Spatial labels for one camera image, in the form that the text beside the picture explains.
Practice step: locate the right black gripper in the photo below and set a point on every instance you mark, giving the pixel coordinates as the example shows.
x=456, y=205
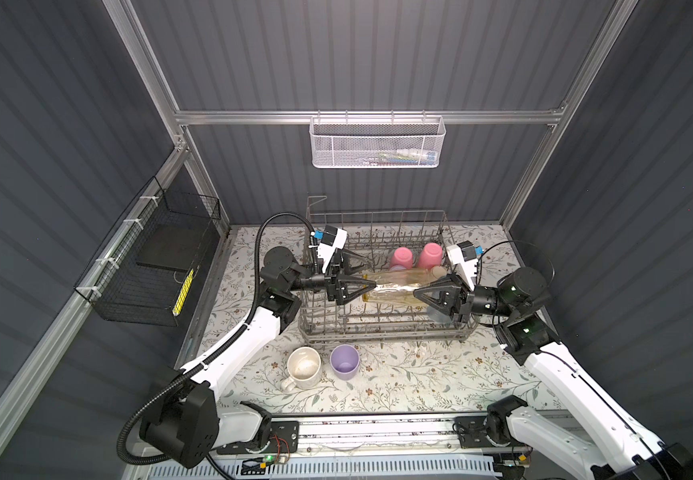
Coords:
x=452, y=297

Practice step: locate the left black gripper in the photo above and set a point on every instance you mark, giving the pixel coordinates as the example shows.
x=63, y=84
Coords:
x=335, y=292

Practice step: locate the pink plastic cup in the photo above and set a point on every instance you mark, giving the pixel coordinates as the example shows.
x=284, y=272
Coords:
x=431, y=256
x=401, y=259

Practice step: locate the yellow transparent cup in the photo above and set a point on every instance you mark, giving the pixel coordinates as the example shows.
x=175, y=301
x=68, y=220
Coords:
x=397, y=287

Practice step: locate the white ceramic mug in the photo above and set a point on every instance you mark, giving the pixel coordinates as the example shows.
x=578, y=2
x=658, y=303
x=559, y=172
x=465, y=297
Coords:
x=304, y=370

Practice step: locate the blue transparent cup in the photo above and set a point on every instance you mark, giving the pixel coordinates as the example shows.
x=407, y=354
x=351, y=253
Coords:
x=437, y=317

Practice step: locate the beige plastic cup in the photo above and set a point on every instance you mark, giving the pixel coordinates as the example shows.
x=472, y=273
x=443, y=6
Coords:
x=438, y=272

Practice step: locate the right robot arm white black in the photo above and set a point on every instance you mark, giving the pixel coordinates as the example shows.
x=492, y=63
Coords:
x=618, y=447

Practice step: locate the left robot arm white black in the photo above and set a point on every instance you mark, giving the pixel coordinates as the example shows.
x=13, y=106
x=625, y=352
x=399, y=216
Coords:
x=181, y=421

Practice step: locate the small lilac plastic cup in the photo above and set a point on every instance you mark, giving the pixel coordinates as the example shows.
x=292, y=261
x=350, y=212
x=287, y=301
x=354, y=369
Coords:
x=345, y=361

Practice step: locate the floral table mat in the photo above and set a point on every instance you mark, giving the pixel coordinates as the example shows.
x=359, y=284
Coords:
x=394, y=376

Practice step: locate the items in white basket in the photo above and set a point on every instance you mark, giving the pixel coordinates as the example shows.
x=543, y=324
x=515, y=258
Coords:
x=412, y=157

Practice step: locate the yellow brush in basket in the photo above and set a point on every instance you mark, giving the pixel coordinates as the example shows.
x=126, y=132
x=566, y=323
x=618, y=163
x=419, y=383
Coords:
x=183, y=293

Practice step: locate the white vented front panel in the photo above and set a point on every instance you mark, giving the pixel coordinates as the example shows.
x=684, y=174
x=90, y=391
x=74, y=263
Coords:
x=340, y=467

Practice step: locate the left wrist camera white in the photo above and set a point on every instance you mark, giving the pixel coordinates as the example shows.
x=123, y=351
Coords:
x=329, y=240

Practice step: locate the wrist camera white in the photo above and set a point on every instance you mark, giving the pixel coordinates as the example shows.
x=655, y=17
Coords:
x=464, y=259
x=329, y=240

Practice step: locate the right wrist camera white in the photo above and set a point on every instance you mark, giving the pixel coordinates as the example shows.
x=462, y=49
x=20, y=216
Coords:
x=464, y=259

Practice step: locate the grey wire dish rack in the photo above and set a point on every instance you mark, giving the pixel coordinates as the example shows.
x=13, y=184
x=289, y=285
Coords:
x=375, y=235

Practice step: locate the white mesh wall basket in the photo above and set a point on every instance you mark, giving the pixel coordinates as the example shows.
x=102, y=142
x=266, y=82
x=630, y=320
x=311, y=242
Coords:
x=354, y=142

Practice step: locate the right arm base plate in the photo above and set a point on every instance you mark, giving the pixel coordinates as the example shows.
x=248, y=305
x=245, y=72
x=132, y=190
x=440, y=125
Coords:
x=481, y=431

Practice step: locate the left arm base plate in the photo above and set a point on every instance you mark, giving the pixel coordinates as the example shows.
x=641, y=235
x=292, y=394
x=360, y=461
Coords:
x=273, y=435

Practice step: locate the black wire wall basket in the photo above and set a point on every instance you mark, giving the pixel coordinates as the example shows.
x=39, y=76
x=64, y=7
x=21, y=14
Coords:
x=136, y=277

